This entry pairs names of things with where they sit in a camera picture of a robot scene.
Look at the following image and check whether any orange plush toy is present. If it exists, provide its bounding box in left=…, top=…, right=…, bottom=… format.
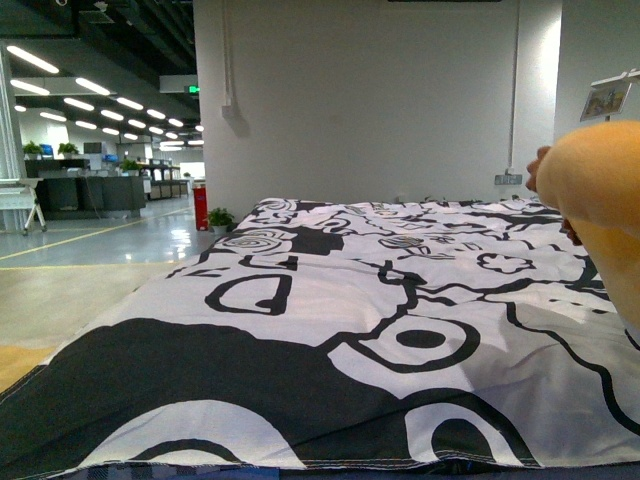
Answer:
left=526, top=120, right=639, bottom=340

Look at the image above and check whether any black and white quilt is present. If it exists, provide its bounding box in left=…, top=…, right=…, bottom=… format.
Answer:
left=1, top=199, right=639, bottom=479

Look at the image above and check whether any small floor potted plant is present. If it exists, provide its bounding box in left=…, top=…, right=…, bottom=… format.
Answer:
left=207, top=207, right=234, bottom=235

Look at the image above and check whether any red fire extinguisher box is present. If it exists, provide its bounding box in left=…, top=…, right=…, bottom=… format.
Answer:
left=193, top=184, right=208, bottom=231

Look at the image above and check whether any dark office counter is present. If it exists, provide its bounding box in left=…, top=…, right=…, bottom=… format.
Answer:
left=36, top=171, right=146, bottom=220

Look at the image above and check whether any small picture card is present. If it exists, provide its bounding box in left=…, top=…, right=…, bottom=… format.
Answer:
left=580, top=82, right=630, bottom=121

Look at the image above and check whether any white desk lamp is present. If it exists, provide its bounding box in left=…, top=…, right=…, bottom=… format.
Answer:
left=590, top=69, right=640, bottom=123

